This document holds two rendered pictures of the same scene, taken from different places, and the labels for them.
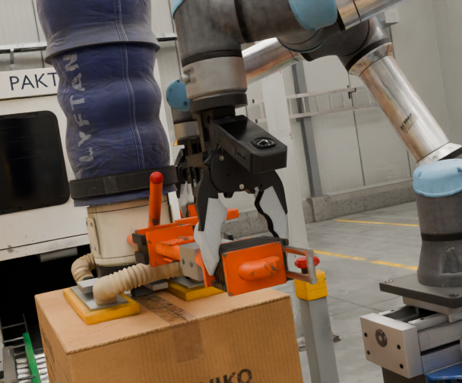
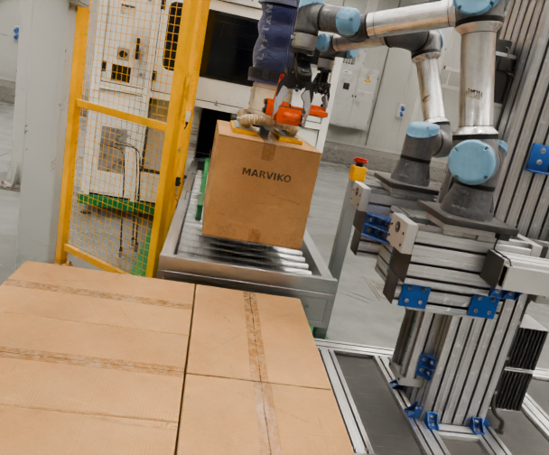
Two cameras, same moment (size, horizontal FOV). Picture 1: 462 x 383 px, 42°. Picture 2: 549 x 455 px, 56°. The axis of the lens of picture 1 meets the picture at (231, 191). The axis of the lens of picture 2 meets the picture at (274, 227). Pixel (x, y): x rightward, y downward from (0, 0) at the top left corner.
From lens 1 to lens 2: 98 cm
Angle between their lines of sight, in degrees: 17
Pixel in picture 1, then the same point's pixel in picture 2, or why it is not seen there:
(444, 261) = (402, 168)
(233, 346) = (287, 163)
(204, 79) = (297, 40)
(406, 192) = not seen: hidden behind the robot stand
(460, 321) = (395, 197)
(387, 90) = (423, 77)
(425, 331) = (375, 193)
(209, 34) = (305, 23)
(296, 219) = not seen: hidden behind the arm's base
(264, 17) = (326, 23)
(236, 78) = (310, 43)
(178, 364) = (261, 160)
